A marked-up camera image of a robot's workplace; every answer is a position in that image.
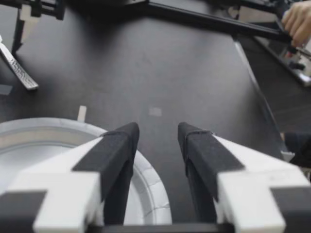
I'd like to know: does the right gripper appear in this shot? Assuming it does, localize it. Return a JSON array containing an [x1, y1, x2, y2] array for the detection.
[[13, 0, 66, 56]]

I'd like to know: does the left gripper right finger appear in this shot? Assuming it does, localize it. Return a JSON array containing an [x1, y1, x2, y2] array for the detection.
[[177, 122, 311, 233]]

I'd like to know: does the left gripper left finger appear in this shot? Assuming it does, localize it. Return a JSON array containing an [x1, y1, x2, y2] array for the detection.
[[0, 122, 140, 233]]

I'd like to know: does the silver metal fork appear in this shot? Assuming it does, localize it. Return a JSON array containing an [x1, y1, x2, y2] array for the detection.
[[0, 36, 39, 91]]

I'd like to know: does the round white plate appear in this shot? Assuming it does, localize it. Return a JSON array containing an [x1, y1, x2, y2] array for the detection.
[[0, 117, 172, 225]]

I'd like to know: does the person's hand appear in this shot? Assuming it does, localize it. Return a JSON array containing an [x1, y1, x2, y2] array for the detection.
[[281, 1, 311, 47]]

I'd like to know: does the black frame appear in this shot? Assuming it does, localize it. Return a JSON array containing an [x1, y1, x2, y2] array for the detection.
[[65, 0, 311, 87]]

